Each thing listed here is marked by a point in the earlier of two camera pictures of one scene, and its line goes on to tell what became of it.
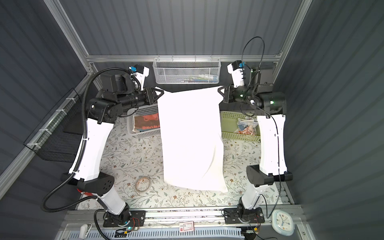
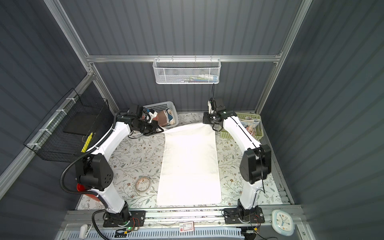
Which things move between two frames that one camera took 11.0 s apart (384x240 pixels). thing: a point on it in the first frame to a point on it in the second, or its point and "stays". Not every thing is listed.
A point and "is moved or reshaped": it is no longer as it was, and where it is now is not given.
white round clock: (283, 222) stays
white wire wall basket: (184, 71) stays
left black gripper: (149, 99) to (154, 126)
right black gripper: (227, 95) to (206, 116)
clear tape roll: (143, 184) stays
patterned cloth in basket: (246, 125) stays
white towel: (191, 128) is moved or reshaped
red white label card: (186, 226) stays
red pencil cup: (87, 193) stays
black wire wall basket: (59, 138) stays
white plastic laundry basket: (139, 110) is moved or reshaped
